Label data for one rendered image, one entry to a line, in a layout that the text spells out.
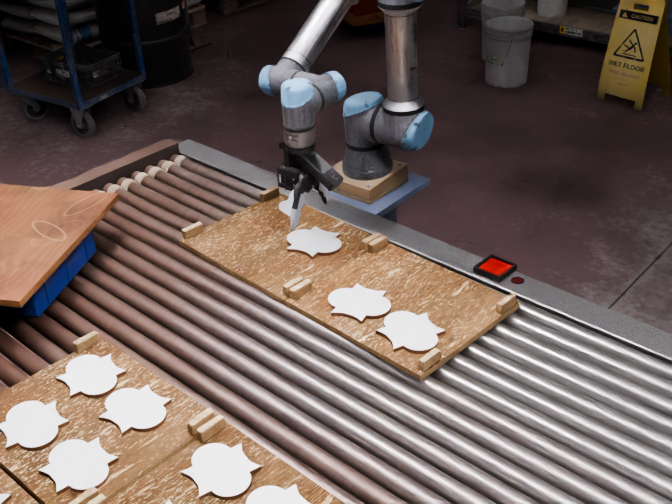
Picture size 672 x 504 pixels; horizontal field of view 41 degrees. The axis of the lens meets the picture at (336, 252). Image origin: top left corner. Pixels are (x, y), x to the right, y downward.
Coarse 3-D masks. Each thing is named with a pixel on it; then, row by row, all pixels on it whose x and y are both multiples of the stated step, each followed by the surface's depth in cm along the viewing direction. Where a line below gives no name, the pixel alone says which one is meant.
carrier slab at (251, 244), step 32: (224, 224) 242; (256, 224) 241; (288, 224) 240; (320, 224) 240; (224, 256) 228; (256, 256) 227; (288, 256) 227; (320, 256) 226; (352, 256) 226; (256, 288) 217
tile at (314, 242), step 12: (312, 228) 236; (288, 240) 231; (300, 240) 231; (312, 240) 231; (324, 240) 231; (336, 240) 230; (300, 252) 228; (312, 252) 226; (324, 252) 226; (336, 252) 227
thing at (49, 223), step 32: (0, 192) 241; (32, 192) 240; (64, 192) 239; (96, 192) 238; (0, 224) 226; (32, 224) 225; (64, 224) 224; (96, 224) 227; (0, 256) 212; (32, 256) 212; (64, 256) 213; (0, 288) 201; (32, 288) 201
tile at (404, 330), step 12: (396, 312) 203; (408, 312) 202; (384, 324) 199; (396, 324) 199; (408, 324) 199; (420, 324) 198; (432, 324) 198; (384, 336) 197; (396, 336) 195; (408, 336) 195; (420, 336) 195; (432, 336) 195; (396, 348) 192; (408, 348) 192; (420, 348) 191; (432, 348) 192
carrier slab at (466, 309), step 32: (384, 256) 225; (416, 256) 224; (320, 288) 214; (352, 288) 213; (384, 288) 213; (416, 288) 212; (448, 288) 212; (480, 288) 211; (320, 320) 203; (352, 320) 203; (448, 320) 201; (480, 320) 201; (384, 352) 192; (448, 352) 191
